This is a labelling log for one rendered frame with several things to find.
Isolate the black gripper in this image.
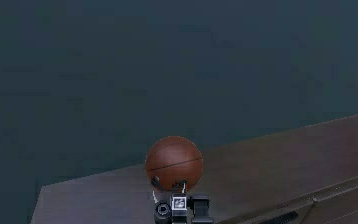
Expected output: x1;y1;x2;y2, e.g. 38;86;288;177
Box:
150;175;188;224

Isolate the brown basketball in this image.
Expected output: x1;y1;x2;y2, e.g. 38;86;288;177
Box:
144;135;204;193

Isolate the dark brown chest of drawers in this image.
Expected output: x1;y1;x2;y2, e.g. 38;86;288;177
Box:
30;111;358;224

